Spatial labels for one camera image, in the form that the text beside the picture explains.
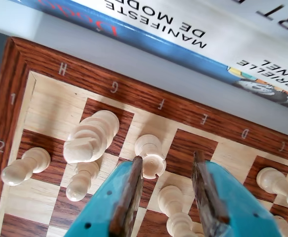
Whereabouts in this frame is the wooden chessboard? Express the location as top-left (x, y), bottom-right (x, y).
top-left (0, 36), bottom-right (288, 237)

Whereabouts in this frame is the blue Dodo book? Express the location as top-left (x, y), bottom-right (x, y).
top-left (28, 0), bottom-right (288, 114)

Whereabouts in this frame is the white art history book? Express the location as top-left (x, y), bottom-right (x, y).
top-left (203, 0), bottom-right (288, 47)

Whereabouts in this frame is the white Manifeste de Mode book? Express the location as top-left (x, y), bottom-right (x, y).
top-left (71, 0), bottom-right (288, 99)

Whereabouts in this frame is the light wooden king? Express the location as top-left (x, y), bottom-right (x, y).
top-left (63, 110), bottom-right (120, 163)

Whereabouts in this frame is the light wooden rook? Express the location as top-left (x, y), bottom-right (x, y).
top-left (134, 134), bottom-right (167, 180)

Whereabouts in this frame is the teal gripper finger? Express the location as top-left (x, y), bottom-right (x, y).
top-left (192, 151), bottom-right (283, 237)
top-left (65, 157), bottom-right (144, 237)

